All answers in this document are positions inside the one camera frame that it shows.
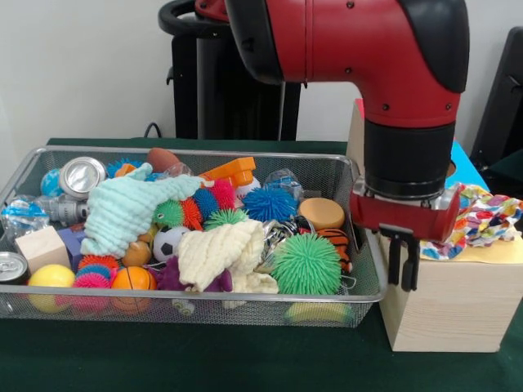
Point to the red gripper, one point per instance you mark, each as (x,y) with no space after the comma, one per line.
(404,216)

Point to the polka-dot cloth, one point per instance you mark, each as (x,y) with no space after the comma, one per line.
(486,220)

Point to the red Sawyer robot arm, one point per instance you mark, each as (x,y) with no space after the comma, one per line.
(368,57)

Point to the clear mesh bin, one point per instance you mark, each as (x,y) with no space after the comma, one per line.
(364,278)

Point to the wooden box with three holes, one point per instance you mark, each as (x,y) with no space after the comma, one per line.
(458,310)

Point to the tan round wooden block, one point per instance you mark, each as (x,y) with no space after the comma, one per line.
(321,214)

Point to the green spiky ball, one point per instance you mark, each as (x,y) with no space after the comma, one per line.
(306,263)

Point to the blue spiky ball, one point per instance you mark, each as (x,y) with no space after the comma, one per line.
(270,204)

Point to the black upright panel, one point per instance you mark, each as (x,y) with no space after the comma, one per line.
(502,106)

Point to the cream yellow cloth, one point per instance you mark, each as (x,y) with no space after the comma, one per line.
(214,255)

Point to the orange plastic toy brick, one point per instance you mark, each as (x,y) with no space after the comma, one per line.
(231,170)

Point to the dark green tablecloth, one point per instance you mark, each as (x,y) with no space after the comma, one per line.
(204,359)

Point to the small soccer ball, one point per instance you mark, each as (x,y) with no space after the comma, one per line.
(168,243)

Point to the small orange basketball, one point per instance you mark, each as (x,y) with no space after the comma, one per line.
(133,279)

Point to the mint green cloth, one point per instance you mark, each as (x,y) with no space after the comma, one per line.
(127,214)

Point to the pink spiky ball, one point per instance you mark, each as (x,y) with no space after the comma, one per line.
(91,279)

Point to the silver drink can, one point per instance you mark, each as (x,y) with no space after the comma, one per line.
(82,175)

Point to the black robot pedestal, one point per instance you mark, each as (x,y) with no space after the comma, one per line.
(212,98)

